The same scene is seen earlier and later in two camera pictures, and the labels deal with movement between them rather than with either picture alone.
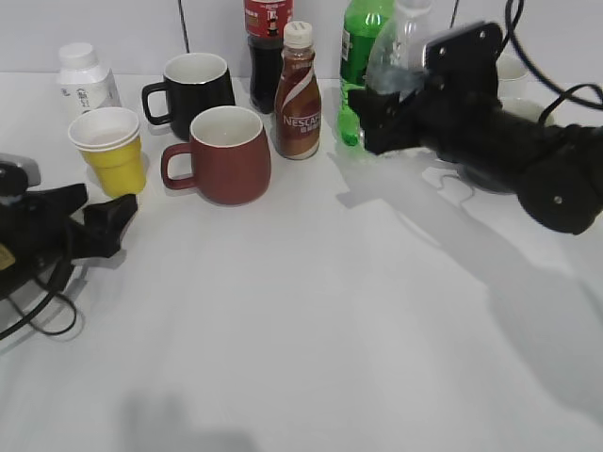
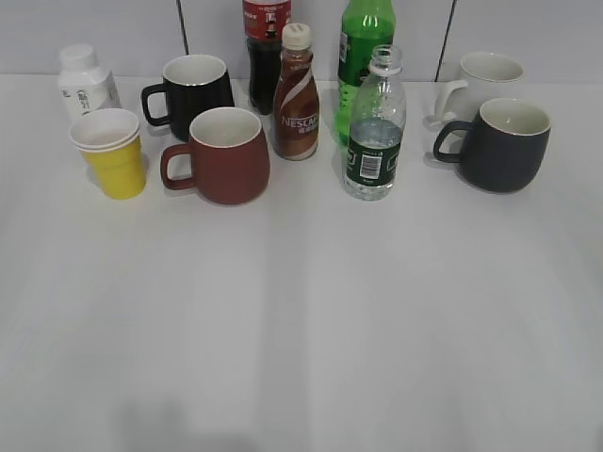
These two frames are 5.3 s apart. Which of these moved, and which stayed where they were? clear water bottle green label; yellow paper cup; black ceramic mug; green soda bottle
Moved: clear water bottle green label
Stayed: yellow paper cup; green soda bottle; black ceramic mug
